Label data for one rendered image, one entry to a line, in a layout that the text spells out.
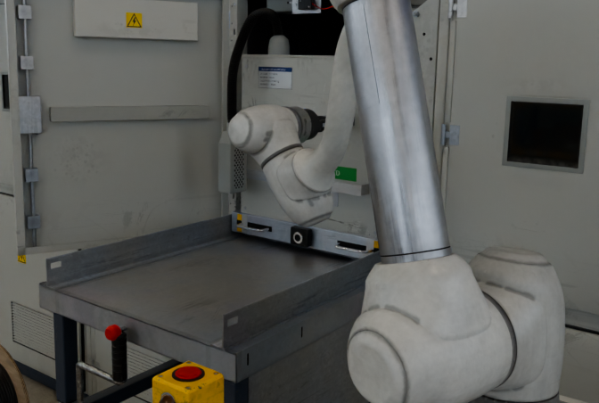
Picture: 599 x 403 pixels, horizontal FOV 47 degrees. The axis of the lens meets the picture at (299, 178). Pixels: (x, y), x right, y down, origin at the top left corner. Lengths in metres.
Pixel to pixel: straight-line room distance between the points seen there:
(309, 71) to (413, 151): 0.96
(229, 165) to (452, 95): 0.65
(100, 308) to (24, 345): 1.70
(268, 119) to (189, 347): 0.49
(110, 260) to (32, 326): 1.40
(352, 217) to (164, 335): 0.66
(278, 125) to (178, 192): 0.73
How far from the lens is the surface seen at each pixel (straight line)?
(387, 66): 0.97
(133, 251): 1.85
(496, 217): 1.68
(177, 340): 1.40
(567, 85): 1.60
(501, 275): 1.07
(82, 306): 1.62
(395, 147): 0.95
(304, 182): 1.39
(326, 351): 1.59
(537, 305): 1.08
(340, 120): 1.33
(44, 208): 2.03
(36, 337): 3.16
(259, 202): 2.03
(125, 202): 2.08
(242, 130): 1.44
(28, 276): 3.10
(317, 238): 1.90
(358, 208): 1.83
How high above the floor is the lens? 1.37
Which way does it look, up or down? 10 degrees down
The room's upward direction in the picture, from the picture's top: 1 degrees clockwise
